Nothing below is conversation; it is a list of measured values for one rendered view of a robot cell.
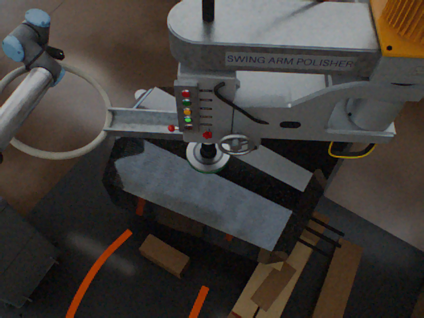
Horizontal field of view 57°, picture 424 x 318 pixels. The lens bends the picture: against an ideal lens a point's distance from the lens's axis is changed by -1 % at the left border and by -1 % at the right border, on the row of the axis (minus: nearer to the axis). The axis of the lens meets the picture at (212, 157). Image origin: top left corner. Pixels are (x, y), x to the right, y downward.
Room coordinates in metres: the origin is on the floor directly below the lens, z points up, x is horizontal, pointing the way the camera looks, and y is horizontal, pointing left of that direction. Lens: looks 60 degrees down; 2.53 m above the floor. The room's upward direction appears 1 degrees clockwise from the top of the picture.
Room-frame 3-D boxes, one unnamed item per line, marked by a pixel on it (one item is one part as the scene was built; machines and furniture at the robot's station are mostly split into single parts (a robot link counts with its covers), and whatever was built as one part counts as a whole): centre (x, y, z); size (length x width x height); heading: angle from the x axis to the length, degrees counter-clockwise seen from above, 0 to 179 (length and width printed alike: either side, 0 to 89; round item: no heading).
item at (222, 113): (1.00, -0.06, 1.30); 0.36 x 0.22 x 0.45; 88
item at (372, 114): (0.99, -0.64, 1.32); 0.19 x 0.19 x 0.20
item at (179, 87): (0.90, 0.10, 1.35); 0.08 x 0.03 x 0.28; 88
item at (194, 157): (1.01, 0.02, 0.85); 0.21 x 0.21 x 0.01
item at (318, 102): (0.98, -0.37, 1.28); 0.74 x 0.23 x 0.49; 88
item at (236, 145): (0.88, -0.09, 1.18); 0.15 x 0.10 x 0.15; 88
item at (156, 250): (0.71, 0.29, 0.07); 0.30 x 0.12 x 0.12; 60
